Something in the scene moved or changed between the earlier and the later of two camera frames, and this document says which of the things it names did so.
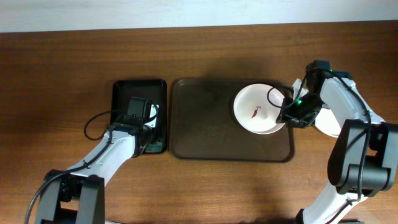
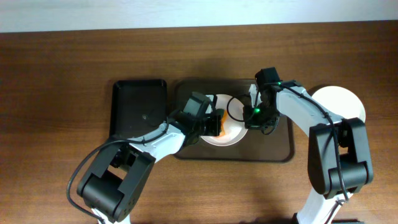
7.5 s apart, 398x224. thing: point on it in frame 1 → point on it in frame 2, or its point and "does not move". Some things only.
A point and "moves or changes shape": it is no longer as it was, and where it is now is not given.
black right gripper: [288, 116] → [254, 121]
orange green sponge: [155, 147] moves or changes shape
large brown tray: [203, 126] does not move
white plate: [256, 107] moves or changes shape
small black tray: [154, 90] does not move
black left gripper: [152, 143] → [214, 125]
